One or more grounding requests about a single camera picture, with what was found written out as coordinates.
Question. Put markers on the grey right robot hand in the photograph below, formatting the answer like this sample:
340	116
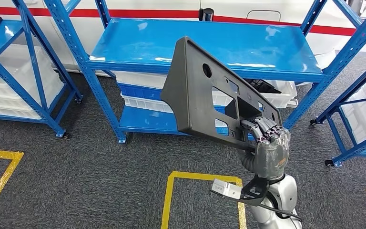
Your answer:
271	158

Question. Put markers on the black plastic plate bracket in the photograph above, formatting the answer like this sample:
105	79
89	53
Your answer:
189	94

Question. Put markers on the black ribbed plastic part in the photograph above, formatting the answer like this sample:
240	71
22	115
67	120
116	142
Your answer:
262	87

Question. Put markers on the blue metal shelf rack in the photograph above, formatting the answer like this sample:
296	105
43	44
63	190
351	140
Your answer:
359	148
202	41
0	38

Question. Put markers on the small white floor box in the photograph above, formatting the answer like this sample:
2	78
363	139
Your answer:
292	103

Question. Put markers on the blue plastic bin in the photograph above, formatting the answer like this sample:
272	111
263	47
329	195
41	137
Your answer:
138	92

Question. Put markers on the white vehicle with red stripe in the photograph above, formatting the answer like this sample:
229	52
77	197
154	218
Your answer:
157	4

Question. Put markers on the yellow floor tape square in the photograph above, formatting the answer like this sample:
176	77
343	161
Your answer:
0	153

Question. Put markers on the black right camera mount bracket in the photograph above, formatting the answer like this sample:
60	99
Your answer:
262	186

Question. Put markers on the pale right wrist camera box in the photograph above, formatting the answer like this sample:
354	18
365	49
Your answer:
225	189

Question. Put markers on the black barrier post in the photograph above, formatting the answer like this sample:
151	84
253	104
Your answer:
206	15

